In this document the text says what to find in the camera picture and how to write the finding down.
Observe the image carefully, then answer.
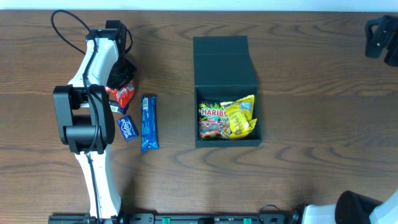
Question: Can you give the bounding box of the red candy bag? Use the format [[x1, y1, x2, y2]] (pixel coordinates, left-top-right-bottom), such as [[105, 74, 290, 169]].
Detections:
[[105, 79, 135, 108]]

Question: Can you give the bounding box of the blue Oreo cookie pack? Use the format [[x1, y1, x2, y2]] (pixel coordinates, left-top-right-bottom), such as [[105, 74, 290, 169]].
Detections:
[[141, 96, 159, 152]]

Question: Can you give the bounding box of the dark green box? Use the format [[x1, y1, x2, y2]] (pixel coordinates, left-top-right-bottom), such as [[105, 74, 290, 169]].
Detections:
[[193, 35, 262, 147]]

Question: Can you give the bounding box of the Haribo gummy bag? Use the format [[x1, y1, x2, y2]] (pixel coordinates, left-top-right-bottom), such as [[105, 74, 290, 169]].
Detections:
[[198, 101, 231, 140]]

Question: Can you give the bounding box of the yellow candy bag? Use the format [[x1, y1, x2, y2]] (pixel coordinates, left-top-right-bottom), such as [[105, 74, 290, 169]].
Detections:
[[221, 95, 257, 140]]

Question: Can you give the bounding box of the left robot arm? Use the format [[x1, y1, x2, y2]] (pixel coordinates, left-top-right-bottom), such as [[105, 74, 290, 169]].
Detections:
[[53, 20, 136, 223]]

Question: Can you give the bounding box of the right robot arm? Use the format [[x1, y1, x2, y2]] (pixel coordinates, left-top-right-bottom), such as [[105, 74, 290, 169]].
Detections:
[[288, 15, 397, 224]]

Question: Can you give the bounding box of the dark blue chocolate bar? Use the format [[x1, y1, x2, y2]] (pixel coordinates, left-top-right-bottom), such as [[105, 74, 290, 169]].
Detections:
[[109, 101, 129, 114]]

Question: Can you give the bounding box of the blue Eclipse mints tin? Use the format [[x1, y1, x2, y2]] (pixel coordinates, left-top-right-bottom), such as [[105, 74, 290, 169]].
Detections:
[[117, 115, 139, 142]]

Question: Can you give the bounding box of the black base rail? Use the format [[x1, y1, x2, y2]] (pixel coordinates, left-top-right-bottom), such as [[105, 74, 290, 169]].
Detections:
[[48, 212, 299, 224]]

